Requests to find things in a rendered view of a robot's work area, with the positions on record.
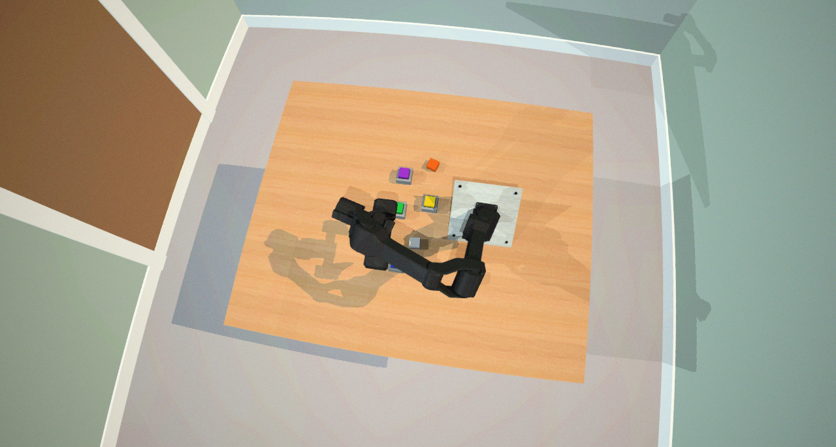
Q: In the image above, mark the orange block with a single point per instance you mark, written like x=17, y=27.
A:
x=432, y=164

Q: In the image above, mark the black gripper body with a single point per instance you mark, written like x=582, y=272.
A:
x=387, y=207

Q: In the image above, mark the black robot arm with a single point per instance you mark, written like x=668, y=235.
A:
x=369, y=236

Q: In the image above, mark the purple button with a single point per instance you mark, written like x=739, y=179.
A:
x=404, y=175

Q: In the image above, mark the green button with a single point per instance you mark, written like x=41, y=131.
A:
x=401, y=210

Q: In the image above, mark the yellow button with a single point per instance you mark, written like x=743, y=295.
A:
x=430, y=203

